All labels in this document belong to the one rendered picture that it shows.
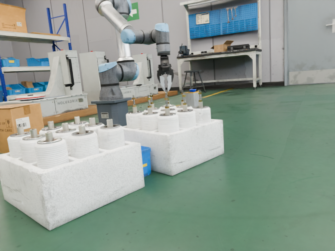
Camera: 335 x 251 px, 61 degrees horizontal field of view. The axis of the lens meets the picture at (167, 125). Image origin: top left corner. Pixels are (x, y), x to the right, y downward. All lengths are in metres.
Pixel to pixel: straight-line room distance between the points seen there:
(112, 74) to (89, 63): 2.33
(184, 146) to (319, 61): 5.22
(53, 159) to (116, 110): 0.89
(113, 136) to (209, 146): 0.54
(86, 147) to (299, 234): 0.68
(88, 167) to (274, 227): 0.59
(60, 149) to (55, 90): 2.70
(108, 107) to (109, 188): 0.82
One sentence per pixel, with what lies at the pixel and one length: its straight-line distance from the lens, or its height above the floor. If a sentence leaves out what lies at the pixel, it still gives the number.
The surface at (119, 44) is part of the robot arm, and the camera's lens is 1.91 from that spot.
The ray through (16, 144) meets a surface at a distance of 1.16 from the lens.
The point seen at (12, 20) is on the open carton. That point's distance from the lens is 6.61.
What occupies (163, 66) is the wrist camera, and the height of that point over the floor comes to 0.47.
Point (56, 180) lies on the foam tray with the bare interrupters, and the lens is 0.93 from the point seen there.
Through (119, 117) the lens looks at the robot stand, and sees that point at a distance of 1.78.
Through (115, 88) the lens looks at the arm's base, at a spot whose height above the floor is 0.36.
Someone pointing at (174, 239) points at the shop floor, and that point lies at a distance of 0.81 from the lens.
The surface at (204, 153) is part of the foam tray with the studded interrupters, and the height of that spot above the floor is 0.04.
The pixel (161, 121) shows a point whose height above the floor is 0.23.
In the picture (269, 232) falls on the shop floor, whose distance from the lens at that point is 0.85.
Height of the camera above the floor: 0.43
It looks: 10 degrees down
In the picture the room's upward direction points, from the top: 5 degrees counter-clockwise
